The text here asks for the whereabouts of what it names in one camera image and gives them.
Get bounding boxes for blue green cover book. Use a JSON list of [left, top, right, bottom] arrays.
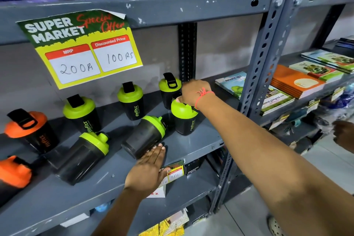
[[215, 71, 247, 100]]

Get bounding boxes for small black box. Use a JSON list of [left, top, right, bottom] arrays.
[[184, 157, 206, 175]]

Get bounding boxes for white green cover book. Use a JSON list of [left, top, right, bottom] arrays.
[[260, 85, 295, 116]]

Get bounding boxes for person's right forearm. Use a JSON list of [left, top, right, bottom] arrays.
[[197, 93, 354, 236]]

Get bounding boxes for person's left hand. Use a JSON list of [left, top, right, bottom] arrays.
[[124, 144, 171, 199]]

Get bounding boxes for stack of orange books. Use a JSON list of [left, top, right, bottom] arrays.
[[270, 64, 326, 100]]

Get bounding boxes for orange-lid black shaker bottle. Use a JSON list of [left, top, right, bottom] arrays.
[[4, 109, 59, 155], [0, 156, 33, 207]]

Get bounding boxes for white red small box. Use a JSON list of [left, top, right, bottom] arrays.
[[147, 185, 166, 198]]

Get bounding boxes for small shelf price tag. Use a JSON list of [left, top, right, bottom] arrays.
[[307, 99, 320, 113], [268, 113, 291, 131], [330, 86, 345, 102]]

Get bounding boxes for person's right hand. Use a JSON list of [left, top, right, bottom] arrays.
[[176, 79, 213, 108]]

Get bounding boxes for person's left forearm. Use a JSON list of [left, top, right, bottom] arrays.
[[91, 187, 151, 236]]

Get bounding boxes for pale blue illustrated books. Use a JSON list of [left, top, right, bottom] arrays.
[[301, 49, 354, 74]]

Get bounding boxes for dark cover books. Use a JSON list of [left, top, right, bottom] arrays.
[[332, 35, 354, 58]]

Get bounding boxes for illustrated green red book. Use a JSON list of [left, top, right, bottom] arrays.
[[289, 60, 344, 83]]

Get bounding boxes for white perforated shoe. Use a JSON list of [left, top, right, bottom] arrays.
[[267, 214, 285, 236]]

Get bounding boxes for green-lid black shaker bottle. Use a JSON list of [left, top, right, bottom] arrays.
[[55, 131, 110, 185], [121, 115, 167, 160], [63, 94, 102, 134], [117, 81, 145, 121], [158, 72, 182, 110], [171, 99, 199, 136]]

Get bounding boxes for small yellow green price tag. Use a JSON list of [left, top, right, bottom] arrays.
[[159, 160, 185, 188]]

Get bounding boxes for yellow green offer sign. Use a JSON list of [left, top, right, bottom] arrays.
[[17, 9, 143, 90]]

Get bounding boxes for red thread bracelet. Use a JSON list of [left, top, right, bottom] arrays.
[[194, 87, 216, 110]]

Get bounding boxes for white paper label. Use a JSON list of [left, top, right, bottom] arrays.
[[59, 212, 90, 228]]

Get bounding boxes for yellow packets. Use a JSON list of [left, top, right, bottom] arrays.
[[138, 209, 190, 236]]

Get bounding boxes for blue plastic bag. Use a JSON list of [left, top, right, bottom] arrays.
[[321, 84, 354, 109]]

